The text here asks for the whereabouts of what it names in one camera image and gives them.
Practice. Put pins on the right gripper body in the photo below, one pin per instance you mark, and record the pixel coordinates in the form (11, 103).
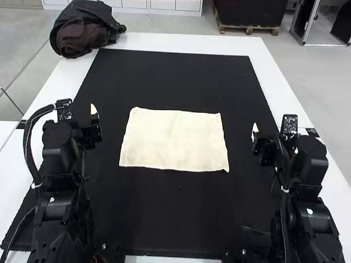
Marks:
(267, 149)

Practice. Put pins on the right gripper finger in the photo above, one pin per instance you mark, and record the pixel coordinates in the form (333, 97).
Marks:
(255, 129)

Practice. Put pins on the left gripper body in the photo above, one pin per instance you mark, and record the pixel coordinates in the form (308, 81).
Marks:
(91, 132)

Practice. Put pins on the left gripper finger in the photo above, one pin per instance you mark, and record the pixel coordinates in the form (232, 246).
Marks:
(94, 110)

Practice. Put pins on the pale towel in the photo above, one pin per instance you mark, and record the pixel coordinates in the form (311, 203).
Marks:
(175, 139)

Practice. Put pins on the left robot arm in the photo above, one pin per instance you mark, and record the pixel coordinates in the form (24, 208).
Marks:
(56, 211)

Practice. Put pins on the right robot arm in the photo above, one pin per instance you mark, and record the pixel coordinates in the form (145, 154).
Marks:
(312, 164)

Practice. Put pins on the black jacket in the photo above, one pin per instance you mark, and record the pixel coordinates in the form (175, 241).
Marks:
(82, 30)

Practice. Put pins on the black mat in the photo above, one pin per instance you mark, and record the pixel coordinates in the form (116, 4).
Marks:
(178, 79)

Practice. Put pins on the wooden pallet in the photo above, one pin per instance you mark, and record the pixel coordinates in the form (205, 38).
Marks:
(248, 28)

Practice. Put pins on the grey cupboard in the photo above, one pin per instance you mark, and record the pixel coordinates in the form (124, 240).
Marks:
(137, 5)

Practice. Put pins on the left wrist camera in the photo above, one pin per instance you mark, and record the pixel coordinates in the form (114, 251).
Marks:
(65, 110)

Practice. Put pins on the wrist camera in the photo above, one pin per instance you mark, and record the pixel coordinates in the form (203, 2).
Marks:
(65, 110)
(289, 123)

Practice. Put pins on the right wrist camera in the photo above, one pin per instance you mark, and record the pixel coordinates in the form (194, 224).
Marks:
(289, 123)

